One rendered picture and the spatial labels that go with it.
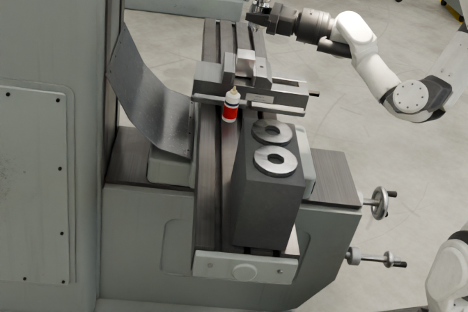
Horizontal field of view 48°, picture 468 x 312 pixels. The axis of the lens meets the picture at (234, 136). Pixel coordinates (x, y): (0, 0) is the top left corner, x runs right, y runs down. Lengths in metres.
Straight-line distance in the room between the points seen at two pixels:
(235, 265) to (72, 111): 0.56
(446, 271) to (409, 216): 1.75
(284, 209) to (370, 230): 1.68
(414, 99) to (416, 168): 2.06
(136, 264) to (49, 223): 0.35
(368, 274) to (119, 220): 1.28
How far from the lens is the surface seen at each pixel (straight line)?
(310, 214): 1.64
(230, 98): 1.45
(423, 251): 2.76
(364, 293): 2.44
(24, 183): 1.53
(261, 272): 1.17
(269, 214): 1.08
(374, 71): 1.32
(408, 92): 1.26
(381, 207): 1.82
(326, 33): 1.37
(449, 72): 1.28
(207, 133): 1.44
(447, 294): 1.19
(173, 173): 1.52
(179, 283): 1.85
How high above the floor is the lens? 1.76
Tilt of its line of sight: 35 degrees down
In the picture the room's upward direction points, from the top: 11 degrees clockwise
